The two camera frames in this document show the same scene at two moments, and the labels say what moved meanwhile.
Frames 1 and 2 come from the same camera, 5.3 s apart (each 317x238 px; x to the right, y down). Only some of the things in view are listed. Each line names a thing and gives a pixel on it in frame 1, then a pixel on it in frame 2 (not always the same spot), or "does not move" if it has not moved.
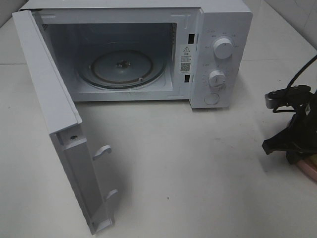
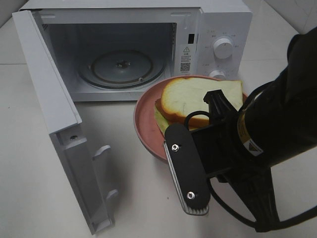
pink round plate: [308, 167] -> [147, 130]
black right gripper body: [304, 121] -> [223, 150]
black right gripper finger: [288, 140] -> [220, 107]
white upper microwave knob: [223, 48] does not move
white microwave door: [63, 122] does not move
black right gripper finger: [294, 156] -> [255, 188]
